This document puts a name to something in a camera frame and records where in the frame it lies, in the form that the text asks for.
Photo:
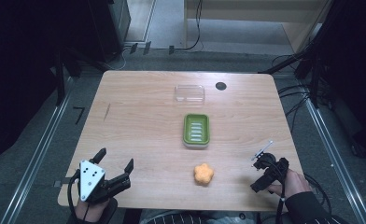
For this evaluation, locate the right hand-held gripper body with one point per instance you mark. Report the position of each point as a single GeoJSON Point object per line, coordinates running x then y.
{"type": "Point", "coordinates": [273, 169]}

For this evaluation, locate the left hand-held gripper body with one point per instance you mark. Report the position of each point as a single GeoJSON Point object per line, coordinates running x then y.
{"type": "Point", "coordinates": [92, 182]}

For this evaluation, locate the person's right hand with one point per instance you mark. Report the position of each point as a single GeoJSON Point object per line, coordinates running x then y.
{"type": "Point", "coordinates": [291, 183]}

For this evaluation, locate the person's left hand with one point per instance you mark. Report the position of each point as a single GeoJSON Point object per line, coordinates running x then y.
{"type": "Point", "coordinates": [92, 211]}

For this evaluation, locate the grey tape piece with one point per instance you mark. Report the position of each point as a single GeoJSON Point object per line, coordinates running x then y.
{"type": "Point", "coordinates": [61, 183]}

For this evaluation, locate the orange flower-shaped soap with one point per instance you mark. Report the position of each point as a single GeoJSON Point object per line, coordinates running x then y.
{"type": "Point", "coordinates": [204, 174]}

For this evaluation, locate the person's striped clothing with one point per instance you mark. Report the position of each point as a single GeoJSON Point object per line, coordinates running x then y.
{"type": "Point", "coordinates": [171, 218]}

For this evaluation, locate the green soap dish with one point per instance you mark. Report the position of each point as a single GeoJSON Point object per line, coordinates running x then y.
{"type": "Point", "coordinates": [196, 130]}

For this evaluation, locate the black stand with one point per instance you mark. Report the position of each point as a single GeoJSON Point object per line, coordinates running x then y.
{"type": "Point", "coordinates": [308, 62]}
{"type": "Point", "coordinates": [59, 81]}

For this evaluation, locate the clear plastic container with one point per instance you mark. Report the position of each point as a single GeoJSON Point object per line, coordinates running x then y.
{"type": "Point", "coordinates": [190, 94]}

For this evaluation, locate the black round table grommet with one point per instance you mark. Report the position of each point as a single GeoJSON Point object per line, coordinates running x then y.
{"type": "Point", "coordinates": [221, 86]}

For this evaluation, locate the black cabinet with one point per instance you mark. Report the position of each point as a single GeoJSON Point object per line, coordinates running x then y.
{"type": "Point", "coordinates": [109, 28]}

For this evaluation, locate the light wooden furniture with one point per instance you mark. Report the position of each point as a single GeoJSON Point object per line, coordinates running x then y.
{"type": "Point", "coordinates": [259, 12]}

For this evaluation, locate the metal floor rail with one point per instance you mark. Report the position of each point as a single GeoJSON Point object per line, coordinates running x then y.
{"type": "Point", "coordinates": [36, 155]}
{"type": "Point", "coordinates": [336, 161]}

